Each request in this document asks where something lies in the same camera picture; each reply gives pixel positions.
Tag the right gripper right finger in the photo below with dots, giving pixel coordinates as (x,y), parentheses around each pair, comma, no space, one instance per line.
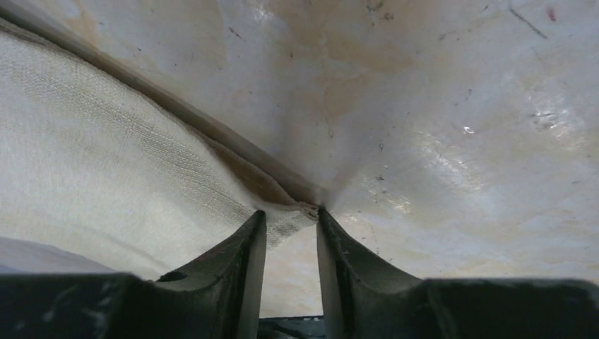
(364,296)

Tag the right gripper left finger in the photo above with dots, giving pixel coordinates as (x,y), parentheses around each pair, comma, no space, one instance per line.
(216,295)

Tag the beige cloth napkin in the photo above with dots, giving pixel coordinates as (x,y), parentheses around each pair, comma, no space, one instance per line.
(96,177)

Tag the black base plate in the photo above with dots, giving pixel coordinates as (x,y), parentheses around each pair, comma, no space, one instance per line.
(304,327)

